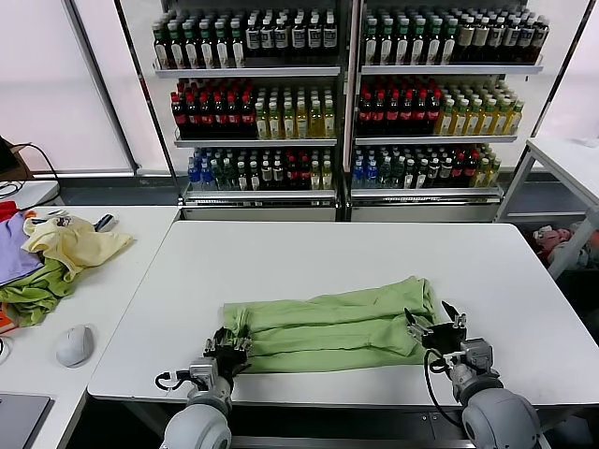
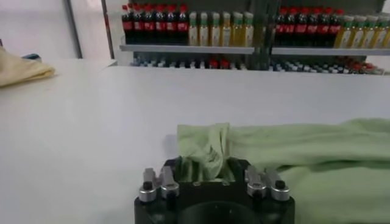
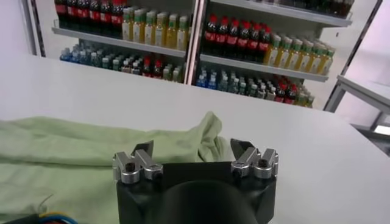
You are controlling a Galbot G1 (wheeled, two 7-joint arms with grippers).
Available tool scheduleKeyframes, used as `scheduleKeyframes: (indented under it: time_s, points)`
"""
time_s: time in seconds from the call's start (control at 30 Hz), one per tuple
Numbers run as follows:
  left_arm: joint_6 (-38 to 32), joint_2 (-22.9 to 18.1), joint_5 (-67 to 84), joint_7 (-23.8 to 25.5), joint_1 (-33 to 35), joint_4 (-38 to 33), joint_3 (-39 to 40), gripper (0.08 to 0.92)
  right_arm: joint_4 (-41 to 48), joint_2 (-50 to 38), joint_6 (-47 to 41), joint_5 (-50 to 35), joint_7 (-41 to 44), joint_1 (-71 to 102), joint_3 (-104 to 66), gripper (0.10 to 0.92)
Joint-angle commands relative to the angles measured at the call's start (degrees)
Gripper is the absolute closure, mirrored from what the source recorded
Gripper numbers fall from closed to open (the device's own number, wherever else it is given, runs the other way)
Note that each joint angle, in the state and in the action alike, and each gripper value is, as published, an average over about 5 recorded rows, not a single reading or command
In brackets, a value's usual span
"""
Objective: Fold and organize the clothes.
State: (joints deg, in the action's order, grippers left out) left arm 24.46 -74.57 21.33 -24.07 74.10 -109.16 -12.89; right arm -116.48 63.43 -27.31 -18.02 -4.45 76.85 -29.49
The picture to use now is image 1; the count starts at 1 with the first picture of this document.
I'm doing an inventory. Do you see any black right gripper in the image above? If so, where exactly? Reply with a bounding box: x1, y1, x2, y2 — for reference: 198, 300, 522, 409
402, 300, 470, 357

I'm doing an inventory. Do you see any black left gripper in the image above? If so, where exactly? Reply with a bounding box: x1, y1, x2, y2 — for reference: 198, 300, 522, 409
204, 326, 255, 375

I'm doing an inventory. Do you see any light green t-shirt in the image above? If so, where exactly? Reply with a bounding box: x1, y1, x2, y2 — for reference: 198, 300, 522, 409
222, 276, 444, 374

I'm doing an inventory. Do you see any pink red clothes pile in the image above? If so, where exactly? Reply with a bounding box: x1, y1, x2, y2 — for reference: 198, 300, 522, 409
531, 223, 599, 271

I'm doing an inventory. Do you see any white computer mouse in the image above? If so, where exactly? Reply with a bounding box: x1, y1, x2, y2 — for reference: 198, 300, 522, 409
54, 324, 95, 369

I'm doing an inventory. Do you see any pale yellow shirt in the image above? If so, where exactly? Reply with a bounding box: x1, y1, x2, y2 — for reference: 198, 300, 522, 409
22, 215, 136, 283

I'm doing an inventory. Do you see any yellow juice bottle green cap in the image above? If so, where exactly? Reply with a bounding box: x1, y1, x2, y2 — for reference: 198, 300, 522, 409
295, 98, 310, 139
507, 101, 522, 137
322, 98, 337, 139
494, 101, 509, 137
309, 98, 324, 139
467, 101, 482, 137
480, 101, 495, 137
254, 98, 269, 139
440, 101, 455, 137
268, 98, 283, 139
282, 98, 297, 139
453, 101, 468, 137

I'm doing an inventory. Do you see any crumpled lime green garment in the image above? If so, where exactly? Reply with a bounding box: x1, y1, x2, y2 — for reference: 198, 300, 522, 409
0, 257, 79, 327

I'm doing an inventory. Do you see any grey laptop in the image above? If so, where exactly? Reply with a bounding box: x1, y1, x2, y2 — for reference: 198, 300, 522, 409
0, 393, 51, 449

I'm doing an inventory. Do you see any purple shirt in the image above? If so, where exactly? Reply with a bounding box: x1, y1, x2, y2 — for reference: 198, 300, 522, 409
0, 210, 46, 287

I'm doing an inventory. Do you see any metal drinks shelf unit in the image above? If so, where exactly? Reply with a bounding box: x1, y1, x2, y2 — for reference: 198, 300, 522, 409
348, 0, 547, 222
150, 0, 351, 222

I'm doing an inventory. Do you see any dark slanted metal pole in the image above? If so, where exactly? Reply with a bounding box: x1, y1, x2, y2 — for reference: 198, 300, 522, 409
528, 0, 599, 138
63, 0, 141, 175
114, 0, 183, 206

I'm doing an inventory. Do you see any brown cardboard box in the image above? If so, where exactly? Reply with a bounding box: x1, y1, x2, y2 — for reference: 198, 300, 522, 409
8, 142, 32, 178

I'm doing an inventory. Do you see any dark bottle green cap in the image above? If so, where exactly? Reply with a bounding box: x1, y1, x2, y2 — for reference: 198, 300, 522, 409
379, 20, 395, 65
197, 24, 213, 69
394, 20, 410, 65
410, 20, 426, 65
153, 24, 169, 69
168, 24, 184, 69
229, 24, 245, 69
213, 24, 229, 69
442, 20, 458, 65
426, 20, 442, 65
183, 24, 198, 69
363, 20, 379, 65

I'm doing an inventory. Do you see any dark bottle beige label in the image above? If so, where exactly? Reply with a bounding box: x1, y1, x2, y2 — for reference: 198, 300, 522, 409
487, 19, 503, 65
457, 19, 473, 65
504, 19, 519, 65
472, 19, 488, 65
519, 19, 534, 65
533, 19, 548, 65

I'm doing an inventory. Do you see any black monitor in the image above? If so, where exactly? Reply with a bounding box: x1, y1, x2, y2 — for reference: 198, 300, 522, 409
0, 133, 22, 175

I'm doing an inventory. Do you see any black bottle white square label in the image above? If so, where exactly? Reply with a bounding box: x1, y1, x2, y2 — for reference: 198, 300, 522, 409
244, 16, 260, 58
259, 16, 275, 58
273, 16, 289, 58
289, 16, 305, 58
321, 16, 337, 58
305, 16, 321, 58

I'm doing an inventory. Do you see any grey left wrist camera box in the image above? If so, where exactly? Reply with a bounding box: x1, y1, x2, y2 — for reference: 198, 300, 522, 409
187, 358, 217, 389

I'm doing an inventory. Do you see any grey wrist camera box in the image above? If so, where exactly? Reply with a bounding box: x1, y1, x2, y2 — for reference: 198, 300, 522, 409
187, 358, 217, 389
460, 339, 495, 375

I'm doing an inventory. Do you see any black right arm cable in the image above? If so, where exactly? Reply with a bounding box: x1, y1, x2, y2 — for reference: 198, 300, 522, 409
423, 348, 464, 427

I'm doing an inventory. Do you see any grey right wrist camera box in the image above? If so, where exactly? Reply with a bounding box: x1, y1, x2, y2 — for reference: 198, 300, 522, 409
460, 339, 495, 375

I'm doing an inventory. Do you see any white metal frame table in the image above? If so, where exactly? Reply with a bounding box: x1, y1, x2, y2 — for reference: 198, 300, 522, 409
495, 135, 599, 281

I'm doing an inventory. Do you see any black desk cable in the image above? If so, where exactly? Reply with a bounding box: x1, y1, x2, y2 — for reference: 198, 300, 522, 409
13, 142, 65, 206

